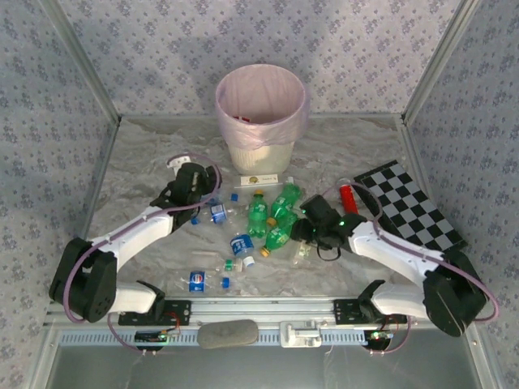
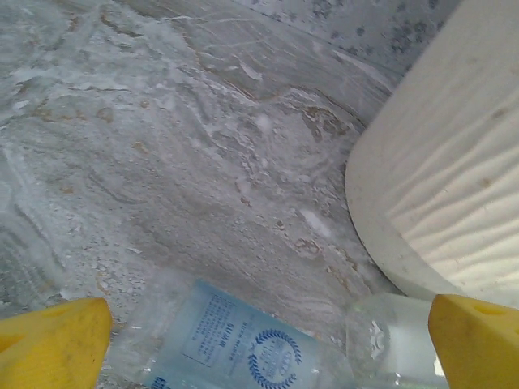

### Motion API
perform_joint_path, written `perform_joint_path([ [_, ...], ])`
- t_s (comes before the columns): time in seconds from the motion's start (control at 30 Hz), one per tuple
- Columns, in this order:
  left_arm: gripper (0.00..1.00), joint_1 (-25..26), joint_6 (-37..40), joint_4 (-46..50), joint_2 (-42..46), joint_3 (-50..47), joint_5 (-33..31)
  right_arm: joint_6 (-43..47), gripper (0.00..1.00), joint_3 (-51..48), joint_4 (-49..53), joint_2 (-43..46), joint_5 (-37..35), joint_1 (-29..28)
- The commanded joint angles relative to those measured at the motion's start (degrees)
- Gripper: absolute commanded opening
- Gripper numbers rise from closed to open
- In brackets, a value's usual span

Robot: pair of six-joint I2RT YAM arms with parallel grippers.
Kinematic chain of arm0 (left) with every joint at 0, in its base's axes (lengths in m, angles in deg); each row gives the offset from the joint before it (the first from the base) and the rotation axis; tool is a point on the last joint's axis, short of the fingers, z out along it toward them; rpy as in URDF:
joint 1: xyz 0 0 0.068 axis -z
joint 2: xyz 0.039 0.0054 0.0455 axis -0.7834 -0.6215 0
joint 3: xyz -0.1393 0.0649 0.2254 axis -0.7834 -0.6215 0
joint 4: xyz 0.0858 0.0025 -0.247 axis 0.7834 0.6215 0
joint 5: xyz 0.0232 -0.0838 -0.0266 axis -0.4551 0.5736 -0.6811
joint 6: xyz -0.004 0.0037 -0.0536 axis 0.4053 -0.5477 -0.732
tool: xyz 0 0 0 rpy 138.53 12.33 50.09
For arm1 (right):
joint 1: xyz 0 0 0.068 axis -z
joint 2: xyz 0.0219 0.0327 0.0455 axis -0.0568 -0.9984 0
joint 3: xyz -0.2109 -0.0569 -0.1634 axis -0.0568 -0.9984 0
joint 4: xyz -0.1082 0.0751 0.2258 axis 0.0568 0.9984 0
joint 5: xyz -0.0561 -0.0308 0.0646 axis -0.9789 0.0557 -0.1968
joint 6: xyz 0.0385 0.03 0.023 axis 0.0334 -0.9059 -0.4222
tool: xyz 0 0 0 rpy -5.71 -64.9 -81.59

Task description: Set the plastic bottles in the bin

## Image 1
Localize crushed clear plastic bottle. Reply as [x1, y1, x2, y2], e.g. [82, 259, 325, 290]
[290, 239, 315, 265]

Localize clear bottle blue cap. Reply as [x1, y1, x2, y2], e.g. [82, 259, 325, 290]
[221, 192, 247, 212]

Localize clear bottle large Pepsi label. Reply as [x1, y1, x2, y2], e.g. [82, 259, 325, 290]
[190, 200, 230, 228]

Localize green soda bottle yellow cap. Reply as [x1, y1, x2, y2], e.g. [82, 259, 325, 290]
[247, 189, 270, 239]
[266, 182, 304, 226]
[259, 220, 299, 259]

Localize white label card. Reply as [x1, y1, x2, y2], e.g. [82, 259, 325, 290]
[234, 173, 295, 190]

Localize clear bottle small Pepsi label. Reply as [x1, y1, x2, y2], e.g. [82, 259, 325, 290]
[178, 269, 232, 293]

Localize white ribbed waste bin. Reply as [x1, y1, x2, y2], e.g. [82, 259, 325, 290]
[225, 139, 296, 173]

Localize pink plastic bin liner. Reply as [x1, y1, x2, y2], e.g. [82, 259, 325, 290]
[214, 64, 311, 150]

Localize clear tube red contents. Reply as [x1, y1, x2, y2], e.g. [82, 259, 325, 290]
[338, 183, 360, 215]

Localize blue label bottle white cap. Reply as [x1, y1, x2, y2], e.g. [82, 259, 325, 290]
[229, 233, 256, 268]

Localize clear bottle green cap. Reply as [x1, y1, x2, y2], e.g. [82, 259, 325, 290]
[210, 257, 247, 277]

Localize white plastic latch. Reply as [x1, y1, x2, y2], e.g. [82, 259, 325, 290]
[280, 319, 322, 348]

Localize black white checkerboard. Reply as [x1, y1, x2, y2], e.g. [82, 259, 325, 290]
[353, 160, 470, 253]

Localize grey oval pad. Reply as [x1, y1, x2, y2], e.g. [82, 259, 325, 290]
[197, 318, 260, 349]

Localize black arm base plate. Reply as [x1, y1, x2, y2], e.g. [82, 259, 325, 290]
[118, 299, 191, 326]
[332, 298, 408, 325]

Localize aluminium mounting rail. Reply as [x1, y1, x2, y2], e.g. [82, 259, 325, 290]
[44, 297, 483, 326]

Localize slotted grey cable duct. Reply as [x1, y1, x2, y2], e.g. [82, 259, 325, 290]
[56, 329, 479, 346]

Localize aluminium frame post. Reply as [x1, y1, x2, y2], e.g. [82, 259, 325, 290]
[40, 0, 123, 125]
[400, 0, 483, 125]

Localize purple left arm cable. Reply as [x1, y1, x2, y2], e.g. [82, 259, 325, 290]
[64, 153, 223, 356]

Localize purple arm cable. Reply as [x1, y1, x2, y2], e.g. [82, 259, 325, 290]
[320, 182, 500, 357]
[64, 153, 223, 356]

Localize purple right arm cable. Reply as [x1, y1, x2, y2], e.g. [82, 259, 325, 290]
[320, 182, 500, 357]

